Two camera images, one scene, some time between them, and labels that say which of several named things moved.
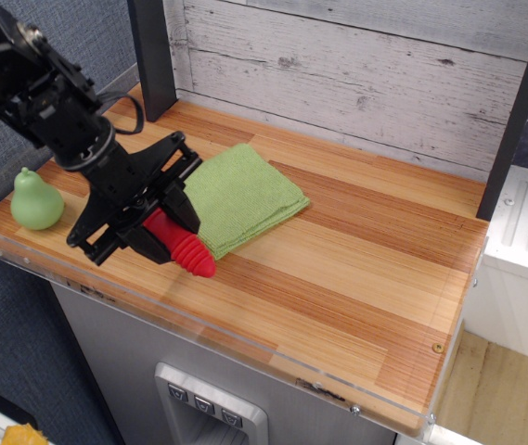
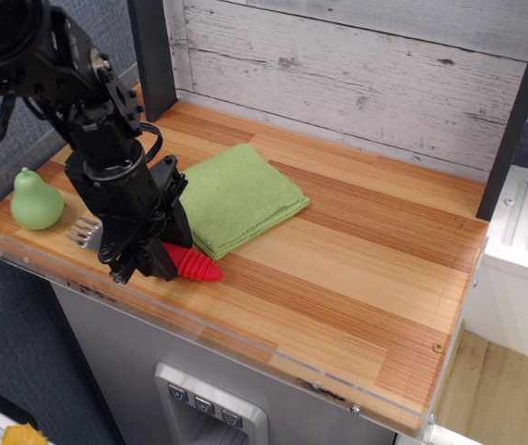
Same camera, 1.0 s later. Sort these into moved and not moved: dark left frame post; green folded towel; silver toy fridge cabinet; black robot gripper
Moved: black robot gripper
Not moved: silver toy fridge cabinet; green folded towel; dark left frame post
